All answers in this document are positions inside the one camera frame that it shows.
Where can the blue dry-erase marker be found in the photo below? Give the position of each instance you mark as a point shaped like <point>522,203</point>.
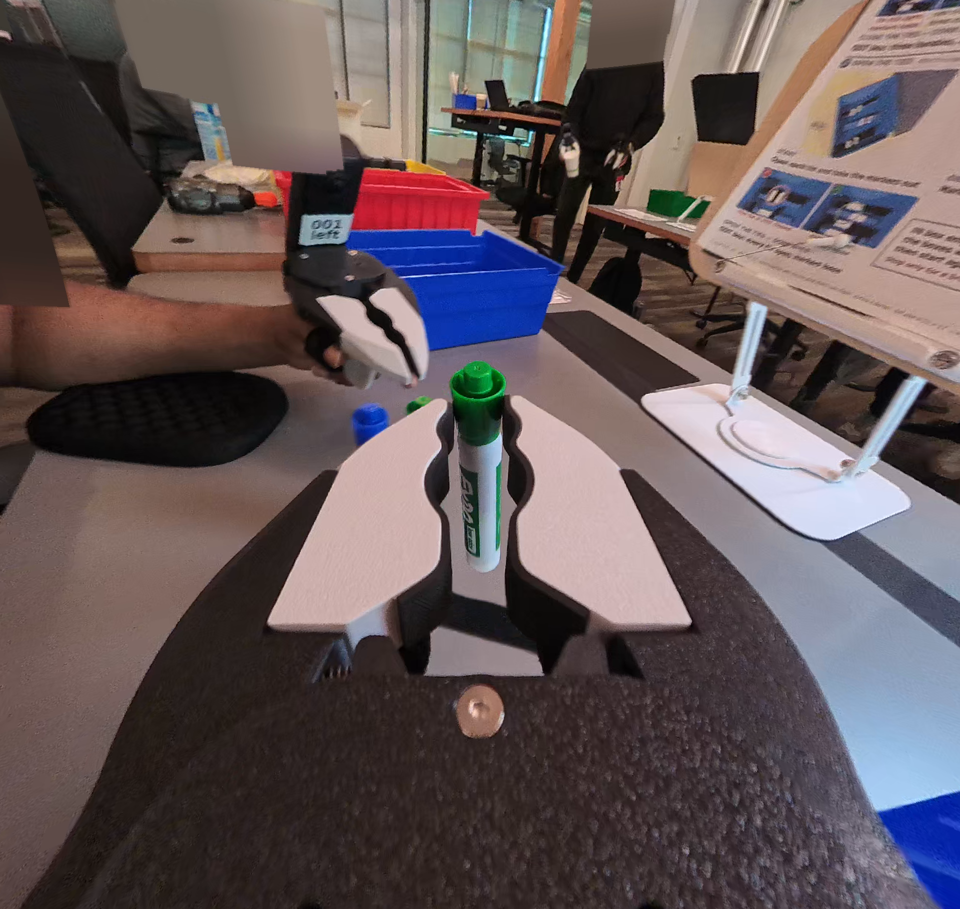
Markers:
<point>369,421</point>

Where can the black floor lamp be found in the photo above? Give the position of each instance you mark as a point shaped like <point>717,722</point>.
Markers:
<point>426,61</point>

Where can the black backpack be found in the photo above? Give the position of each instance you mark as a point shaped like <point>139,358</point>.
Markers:
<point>615,286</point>

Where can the yellow plastic bin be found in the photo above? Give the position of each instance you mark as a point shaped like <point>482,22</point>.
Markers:
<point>426,168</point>

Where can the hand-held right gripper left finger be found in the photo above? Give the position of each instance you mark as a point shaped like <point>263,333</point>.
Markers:
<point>360,541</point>

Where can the white cloth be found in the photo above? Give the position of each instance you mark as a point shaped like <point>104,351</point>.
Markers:
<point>225,174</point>

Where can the black table mat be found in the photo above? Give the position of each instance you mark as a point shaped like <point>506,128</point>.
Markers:
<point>615,354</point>

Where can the printed instruction sheet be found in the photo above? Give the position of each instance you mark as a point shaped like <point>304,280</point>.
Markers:
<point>862,136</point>

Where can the white paper slip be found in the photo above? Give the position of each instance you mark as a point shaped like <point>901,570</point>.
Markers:
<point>559,295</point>

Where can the wooden standing desk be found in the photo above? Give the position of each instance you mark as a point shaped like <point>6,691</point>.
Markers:
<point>510,118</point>

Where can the green plastic bin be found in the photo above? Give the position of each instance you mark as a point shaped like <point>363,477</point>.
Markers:
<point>675,204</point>

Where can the green dry-erase marker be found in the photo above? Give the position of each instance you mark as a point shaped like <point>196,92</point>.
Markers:
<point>478,489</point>
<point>418,404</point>

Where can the cardboard box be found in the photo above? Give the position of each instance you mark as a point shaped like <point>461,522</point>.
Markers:
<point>716,170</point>

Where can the tan board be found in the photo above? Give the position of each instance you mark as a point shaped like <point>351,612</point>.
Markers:
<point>825,301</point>

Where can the wooden desk with black legs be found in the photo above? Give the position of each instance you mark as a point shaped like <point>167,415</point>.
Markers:
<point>637,223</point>

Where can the blue plastic bin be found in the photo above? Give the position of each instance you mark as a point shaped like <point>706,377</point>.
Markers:
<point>480,301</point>
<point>926,856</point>

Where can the black panel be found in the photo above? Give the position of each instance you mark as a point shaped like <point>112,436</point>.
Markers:
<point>75,159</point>

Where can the red plastic bin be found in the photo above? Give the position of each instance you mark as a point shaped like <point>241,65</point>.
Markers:
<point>420,208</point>

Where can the person's left hand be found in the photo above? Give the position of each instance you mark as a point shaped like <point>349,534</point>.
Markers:
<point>292,346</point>

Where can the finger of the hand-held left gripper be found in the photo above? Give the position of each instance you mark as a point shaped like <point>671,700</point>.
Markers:
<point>405,320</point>
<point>360,331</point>

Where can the black mesh chair pad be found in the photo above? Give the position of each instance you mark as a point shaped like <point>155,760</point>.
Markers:
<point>157,418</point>

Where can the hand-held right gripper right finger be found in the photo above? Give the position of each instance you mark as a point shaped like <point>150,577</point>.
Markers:
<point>592,534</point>

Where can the wood-edged side table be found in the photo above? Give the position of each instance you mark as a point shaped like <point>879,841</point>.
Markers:
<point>210,241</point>

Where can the person's left forearm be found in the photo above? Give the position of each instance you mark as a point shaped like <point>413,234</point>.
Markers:
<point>150,339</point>

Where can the black speckled roll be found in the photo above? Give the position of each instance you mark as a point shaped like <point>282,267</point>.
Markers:
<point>206,196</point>

